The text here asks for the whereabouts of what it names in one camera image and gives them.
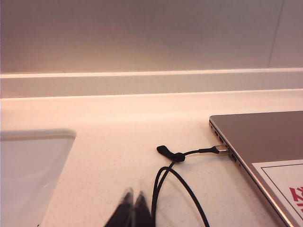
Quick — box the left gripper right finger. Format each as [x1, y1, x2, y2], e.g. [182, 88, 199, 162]
[132, 190, 154, 227]

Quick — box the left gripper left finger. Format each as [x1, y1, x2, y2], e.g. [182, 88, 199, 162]
[104, 186, 134, 227]

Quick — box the black charging cable silver plug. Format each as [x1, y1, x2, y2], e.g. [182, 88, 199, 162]
[150, 145, 229, 227]

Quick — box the white recessed sink basin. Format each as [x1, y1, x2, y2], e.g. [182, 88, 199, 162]
[0, 129, 77, 227]

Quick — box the white paper label sticker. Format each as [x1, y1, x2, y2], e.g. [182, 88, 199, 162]
[251, 159, 303, 227]

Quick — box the silver closed laptop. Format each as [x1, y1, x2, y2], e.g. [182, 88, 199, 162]
[208, 110, 303, 227]

